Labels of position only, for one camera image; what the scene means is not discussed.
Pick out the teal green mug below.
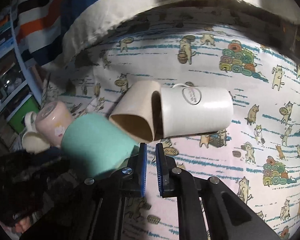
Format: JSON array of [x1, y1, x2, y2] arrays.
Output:
[[61, 113, 139, 180]]

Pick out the green storage bin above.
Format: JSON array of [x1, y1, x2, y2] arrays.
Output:
[[6, 94, 39, 134]]

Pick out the white mug with oval logo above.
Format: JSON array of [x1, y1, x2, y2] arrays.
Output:
[[160, 84, 234, 138]]

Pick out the pink mug with sticker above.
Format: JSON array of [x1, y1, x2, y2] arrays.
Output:
[[34, 101, 74, 148]]

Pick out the beige square cup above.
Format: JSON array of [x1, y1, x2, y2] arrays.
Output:
[[109, 81, 161, 142]]

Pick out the cat print bed sheet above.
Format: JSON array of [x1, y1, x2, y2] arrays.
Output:
[[44, 8, 300, 239]]

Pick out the cream white mug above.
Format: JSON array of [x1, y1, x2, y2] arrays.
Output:
[[21, 111, 50, 154]]

